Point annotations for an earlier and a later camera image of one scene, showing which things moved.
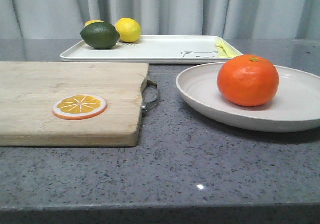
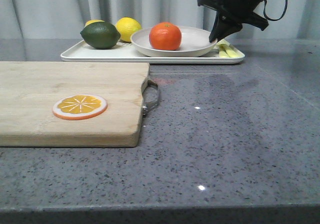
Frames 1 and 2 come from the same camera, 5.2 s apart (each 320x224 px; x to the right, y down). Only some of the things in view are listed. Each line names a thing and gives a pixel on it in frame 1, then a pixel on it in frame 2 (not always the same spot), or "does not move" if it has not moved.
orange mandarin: x=248 y=80 -> x=165 y=36
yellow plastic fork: x=226 y=50 does not move
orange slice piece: x=79 y=107 does not move
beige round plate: x=295 y=106 -> x=194 y=42
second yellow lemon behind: x=92 y=21 does not move
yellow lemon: x=129 y=29 does not move
